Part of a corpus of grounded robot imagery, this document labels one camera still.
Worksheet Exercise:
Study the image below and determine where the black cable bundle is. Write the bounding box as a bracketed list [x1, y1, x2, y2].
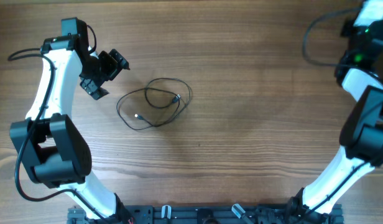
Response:
[116, 77, 193, 131]

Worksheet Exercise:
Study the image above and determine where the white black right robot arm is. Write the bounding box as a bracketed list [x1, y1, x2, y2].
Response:
[284, 19, 383, 223]

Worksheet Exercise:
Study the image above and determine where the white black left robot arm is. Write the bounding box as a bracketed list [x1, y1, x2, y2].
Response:
[9, 17, 134, 223]

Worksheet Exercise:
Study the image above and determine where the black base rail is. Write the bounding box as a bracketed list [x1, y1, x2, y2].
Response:
[67, 203, 344, 224]

